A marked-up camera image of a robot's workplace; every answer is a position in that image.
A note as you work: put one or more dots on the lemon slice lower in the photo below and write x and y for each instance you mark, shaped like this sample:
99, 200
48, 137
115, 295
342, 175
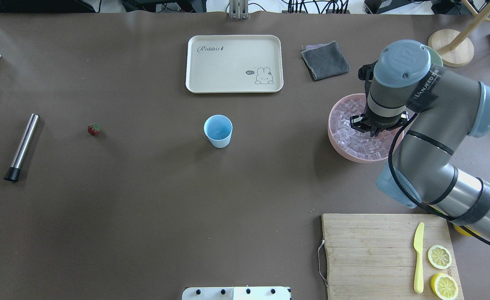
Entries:
439, 257

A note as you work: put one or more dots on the cream rabbit tray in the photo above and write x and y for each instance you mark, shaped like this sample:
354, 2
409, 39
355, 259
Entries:
234, 64

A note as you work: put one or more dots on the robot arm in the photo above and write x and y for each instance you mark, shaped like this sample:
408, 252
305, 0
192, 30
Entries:
435, 109

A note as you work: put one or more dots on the lemon slice upper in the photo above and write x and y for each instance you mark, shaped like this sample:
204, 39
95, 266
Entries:
444, 286

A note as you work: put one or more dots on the small strawberry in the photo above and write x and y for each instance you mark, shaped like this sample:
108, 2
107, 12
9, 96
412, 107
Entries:
94, 129

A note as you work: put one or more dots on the light green bowl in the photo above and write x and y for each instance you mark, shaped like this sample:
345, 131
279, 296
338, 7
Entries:
434, 56

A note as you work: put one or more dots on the yellow lemon left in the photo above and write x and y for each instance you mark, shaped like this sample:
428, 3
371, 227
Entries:
467, 233

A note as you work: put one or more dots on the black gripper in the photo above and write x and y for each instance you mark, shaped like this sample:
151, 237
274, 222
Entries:
379, 123

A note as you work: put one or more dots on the yellow plastic knife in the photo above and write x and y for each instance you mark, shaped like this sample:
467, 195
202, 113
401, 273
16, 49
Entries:
418, 239

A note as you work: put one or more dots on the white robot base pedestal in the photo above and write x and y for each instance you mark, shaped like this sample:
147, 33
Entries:
268, 292

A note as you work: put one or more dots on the pile of ice cubes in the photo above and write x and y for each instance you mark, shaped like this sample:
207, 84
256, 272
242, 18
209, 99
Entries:
347, 125

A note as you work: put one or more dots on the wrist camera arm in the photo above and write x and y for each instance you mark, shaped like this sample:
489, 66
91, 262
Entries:
366, 72

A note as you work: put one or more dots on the light blue cup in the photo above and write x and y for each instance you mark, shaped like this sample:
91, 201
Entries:
218, 130

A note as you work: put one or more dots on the grey folded cloth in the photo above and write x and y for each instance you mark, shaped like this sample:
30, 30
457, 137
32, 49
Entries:
324, 60

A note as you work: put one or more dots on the lemon slice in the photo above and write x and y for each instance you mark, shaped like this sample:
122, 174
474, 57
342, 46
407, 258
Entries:
439, 257
444, 286

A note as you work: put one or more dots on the steel muddler black tip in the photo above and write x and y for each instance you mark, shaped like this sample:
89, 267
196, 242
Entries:
13, 173

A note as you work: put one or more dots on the wooden stand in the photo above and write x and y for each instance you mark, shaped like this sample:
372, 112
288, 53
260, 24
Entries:
453, 47

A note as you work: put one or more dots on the pink bowl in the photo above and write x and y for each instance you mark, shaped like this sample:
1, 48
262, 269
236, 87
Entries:
338, 143

